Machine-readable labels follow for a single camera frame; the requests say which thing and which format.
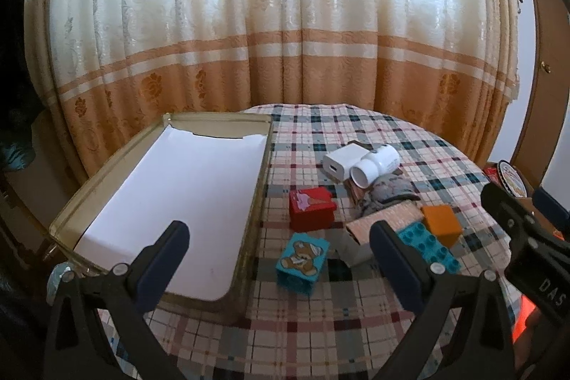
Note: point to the orange red object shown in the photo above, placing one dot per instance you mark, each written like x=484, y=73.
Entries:
x=527, y=310

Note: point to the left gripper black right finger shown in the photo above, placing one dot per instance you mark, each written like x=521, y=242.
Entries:
x=481, y=345

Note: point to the black grey hair claw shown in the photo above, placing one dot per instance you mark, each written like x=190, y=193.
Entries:
x=385, y=192

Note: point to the wooden door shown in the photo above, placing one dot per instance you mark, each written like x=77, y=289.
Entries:
x=549, y=96

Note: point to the white pill bottle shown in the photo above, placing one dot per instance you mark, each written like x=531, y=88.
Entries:
x=379, y=162

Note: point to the round cookie tin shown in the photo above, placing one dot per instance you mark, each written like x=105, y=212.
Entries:
x=510, y=180

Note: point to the teal studded building brick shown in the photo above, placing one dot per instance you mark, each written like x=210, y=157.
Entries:
x=417, y=236

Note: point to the teal bear toy block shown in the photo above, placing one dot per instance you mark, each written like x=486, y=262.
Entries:
x=300, y=265

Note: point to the white paper liner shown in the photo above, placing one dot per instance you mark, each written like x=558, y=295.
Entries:
x=207, y=183

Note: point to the red toy block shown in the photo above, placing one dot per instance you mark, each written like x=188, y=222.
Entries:
x=311, y=209

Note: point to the plaid tablecloth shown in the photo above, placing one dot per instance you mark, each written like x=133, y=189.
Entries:
x=352, y=322

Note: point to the cream and orange curtain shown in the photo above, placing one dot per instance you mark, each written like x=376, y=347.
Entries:
x=106, y=69

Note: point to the orange toy block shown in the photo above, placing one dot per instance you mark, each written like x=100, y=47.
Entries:
x=441, y=221

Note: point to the teal cloth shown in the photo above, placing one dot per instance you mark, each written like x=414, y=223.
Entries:
x=16, y=155

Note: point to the gold metal tin tray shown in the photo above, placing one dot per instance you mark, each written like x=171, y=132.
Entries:
x=86, y=204

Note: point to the white usb charger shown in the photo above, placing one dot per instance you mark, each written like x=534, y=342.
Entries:
x=338, y=163

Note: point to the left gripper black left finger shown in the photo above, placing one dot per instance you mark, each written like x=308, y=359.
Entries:
x=76, y=344

